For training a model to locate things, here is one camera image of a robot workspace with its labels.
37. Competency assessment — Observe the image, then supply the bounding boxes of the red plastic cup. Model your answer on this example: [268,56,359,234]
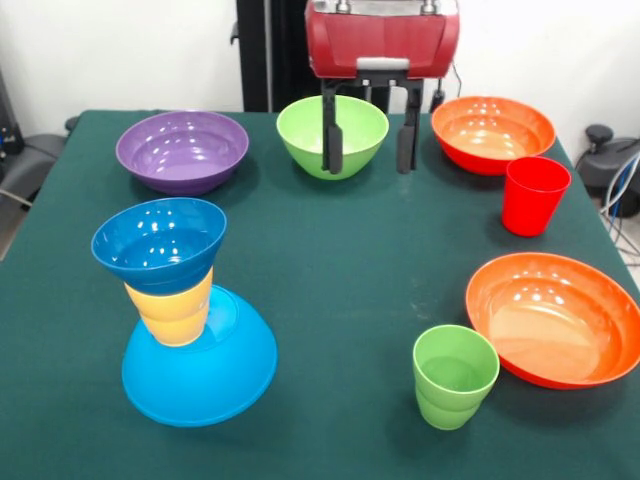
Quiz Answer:
[501,156,573,238]

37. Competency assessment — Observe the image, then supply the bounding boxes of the dark green tablecloth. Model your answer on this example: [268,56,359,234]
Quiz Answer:
[0,109,640,480]

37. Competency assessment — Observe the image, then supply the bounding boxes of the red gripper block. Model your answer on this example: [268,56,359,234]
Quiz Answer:
[304,0,461,176]

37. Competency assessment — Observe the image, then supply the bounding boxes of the green stepped plastic cup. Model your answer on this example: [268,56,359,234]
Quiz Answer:
[412,324,501,432]

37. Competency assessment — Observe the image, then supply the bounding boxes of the orange plastic bowl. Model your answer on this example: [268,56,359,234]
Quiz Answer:
[430,95,557,177]
[464,252,640,390]

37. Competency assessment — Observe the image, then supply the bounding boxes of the yellow stepped plastic cup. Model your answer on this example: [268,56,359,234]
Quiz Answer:
[123,267,215,348]

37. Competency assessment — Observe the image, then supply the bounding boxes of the black equipment box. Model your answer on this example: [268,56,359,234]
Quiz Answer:
[0,69,26,161]

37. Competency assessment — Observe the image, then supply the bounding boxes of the light blue plastic bowl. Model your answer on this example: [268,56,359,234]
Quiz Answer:
[121,284,279,428]

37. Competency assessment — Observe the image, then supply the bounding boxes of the black wall cable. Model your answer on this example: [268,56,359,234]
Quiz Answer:
[430,63,464,114]

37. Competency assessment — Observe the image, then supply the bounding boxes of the purple plastic bowl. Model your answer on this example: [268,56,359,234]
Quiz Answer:
[115,110,250,196]

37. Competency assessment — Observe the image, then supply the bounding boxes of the blue and white cables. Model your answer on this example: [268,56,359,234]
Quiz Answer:
[602,152,640,256]

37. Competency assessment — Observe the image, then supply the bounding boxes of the dark blue plastic bowl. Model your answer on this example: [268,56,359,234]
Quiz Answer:
[90,197,229,295]

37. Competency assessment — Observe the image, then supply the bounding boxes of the light green plastic bowl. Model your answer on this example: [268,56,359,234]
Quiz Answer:
[275,94,390,182]

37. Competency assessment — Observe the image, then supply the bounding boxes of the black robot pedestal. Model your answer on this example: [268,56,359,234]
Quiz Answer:
[230,0,405,114]

